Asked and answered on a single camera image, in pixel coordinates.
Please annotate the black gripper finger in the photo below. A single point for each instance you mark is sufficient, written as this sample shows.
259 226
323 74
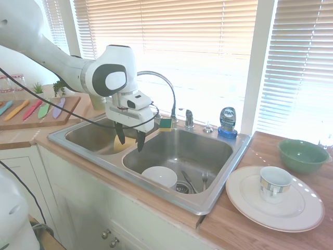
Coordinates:
140 140
120 134

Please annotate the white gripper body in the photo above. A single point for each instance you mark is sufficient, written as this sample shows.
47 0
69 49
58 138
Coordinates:
130 117

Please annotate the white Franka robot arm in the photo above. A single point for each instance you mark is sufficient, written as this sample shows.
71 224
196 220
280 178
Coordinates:
65 65

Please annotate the chrome gooseneck faucet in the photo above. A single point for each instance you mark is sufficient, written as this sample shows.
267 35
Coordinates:
173 104

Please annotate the yellow green sponge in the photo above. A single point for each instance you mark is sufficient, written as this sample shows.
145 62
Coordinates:
165 125

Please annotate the beige pot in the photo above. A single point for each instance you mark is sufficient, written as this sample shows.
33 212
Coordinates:
97 103

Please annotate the white bowl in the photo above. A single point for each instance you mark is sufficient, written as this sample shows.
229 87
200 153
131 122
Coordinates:
160 177

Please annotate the stainless steel double sink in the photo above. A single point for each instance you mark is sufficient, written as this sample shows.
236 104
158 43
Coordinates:
182 145

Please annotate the wooden cutting board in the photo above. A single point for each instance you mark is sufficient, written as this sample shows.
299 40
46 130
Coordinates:
70 104

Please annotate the steel drain strainer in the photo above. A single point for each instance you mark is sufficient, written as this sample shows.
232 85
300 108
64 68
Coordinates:
182 187

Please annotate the steel table knife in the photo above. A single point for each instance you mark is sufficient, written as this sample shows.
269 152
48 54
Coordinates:
188 181

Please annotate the purple kitchen knife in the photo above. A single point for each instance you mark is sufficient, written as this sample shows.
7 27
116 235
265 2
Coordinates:
58 108

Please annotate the chrome soap dispenser knob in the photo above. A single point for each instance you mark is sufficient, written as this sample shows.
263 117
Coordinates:
208 128

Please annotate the white kitchen base cabinets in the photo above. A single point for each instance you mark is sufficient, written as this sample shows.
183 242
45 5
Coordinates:
78 195

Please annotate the steel fork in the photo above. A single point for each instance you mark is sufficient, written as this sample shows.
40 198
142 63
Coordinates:
205 179

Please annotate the small potted green plant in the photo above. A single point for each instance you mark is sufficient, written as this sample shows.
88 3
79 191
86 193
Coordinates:
38 88
59 88

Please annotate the green kitchen knife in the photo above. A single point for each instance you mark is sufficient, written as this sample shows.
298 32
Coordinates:
43 110

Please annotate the blue Dawn soap bottle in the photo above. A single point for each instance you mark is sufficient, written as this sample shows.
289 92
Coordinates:
227 122

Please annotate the red kitchen knife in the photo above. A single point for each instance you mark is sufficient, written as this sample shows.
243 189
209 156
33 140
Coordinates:
32 109

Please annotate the white window blind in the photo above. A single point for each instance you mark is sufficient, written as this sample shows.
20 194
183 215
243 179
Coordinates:
182 39
299 65
56 23

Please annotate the metal cabinet knob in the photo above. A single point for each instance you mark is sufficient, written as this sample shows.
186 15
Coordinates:
114 242
105 234

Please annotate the orange kitchen knife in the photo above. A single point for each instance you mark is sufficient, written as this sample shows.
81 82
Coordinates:
17 110

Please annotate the glass jar checkered band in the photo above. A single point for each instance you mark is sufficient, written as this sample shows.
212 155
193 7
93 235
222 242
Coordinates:
5 86
18 83

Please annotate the teal kitchen knife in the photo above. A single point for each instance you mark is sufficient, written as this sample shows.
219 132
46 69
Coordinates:
5 108

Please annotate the white patterned tea cup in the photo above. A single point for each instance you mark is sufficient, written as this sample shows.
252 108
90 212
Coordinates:
274 185

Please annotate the white dinner plate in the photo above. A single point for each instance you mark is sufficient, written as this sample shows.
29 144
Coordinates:
286 213

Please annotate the green bowl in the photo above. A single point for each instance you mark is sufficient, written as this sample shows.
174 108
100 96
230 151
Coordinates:
303 156

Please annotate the clear wine glass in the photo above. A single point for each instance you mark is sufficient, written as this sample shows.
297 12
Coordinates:
326 140

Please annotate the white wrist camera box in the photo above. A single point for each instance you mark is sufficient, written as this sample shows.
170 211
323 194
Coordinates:
136 102

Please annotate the wooden robot mount table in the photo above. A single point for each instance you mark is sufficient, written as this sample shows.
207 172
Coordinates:
49 240

